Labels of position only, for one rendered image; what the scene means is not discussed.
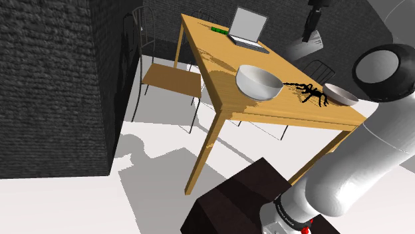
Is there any grey open laptop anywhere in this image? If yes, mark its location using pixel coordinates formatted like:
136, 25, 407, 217
226, 6, 271, 55

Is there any black scorpion figure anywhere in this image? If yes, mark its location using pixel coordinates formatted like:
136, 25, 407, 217
283, 81, 330, 108

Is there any small white bowl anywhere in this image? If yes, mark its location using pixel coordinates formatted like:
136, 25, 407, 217
322, 82, 360, 107

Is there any large white bowl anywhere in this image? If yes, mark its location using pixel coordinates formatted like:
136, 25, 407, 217
235, 64, 285, 102

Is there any wooden table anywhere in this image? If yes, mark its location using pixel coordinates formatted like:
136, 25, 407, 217
174, 13, 369, 196

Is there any dark brown robot stand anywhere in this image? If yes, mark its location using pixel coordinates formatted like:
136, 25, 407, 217
180, 157, 341, 234

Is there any black wire chair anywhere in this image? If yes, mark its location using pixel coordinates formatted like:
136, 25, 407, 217
238, 59, 337, 142

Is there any wire chair with wooden seat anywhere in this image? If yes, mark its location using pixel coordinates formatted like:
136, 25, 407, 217
130, 5, 204, 134

